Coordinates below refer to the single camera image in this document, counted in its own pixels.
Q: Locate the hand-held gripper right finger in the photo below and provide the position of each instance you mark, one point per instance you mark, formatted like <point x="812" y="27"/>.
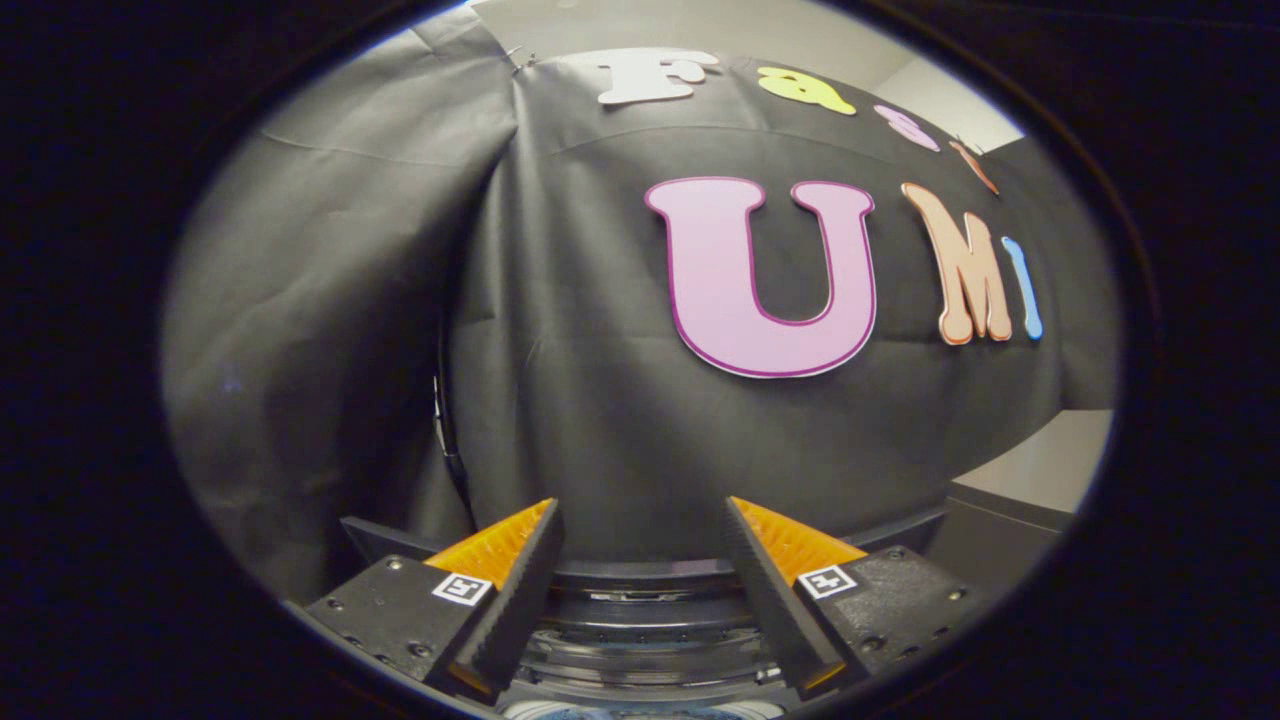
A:
<point x="775" y="600"/>

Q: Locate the black backdrop cloth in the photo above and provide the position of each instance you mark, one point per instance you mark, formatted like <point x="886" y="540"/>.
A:
<point x="600" y="400"/>

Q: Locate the beige cabinet with dark top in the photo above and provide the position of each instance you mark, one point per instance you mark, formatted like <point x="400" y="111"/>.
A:
<point x="1000" y="540"/>

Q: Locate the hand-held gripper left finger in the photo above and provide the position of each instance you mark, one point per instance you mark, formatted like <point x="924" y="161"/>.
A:
<point x="510" y="610"/>

